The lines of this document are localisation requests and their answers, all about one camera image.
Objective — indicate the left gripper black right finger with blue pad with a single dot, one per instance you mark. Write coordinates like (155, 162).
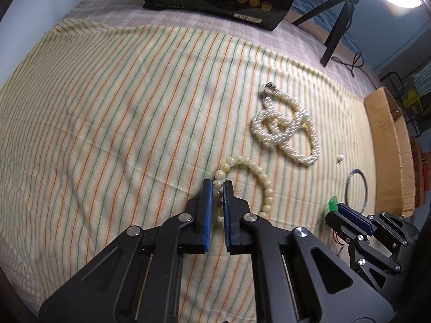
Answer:
(296, 278)

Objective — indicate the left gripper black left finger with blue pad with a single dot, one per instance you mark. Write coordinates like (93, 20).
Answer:
(136, 277)

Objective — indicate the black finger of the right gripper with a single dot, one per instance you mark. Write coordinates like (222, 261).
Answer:
(348, 223)

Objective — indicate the green jade pendant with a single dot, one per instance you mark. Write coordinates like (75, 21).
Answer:
(333, 204)

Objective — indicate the small pearl earring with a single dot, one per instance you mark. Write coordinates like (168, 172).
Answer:
(340, 158)

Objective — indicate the cardboard box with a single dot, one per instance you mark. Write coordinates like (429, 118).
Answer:
(395, 177)

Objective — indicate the striped yellow cloth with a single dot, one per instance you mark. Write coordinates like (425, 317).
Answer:
(103, 127)

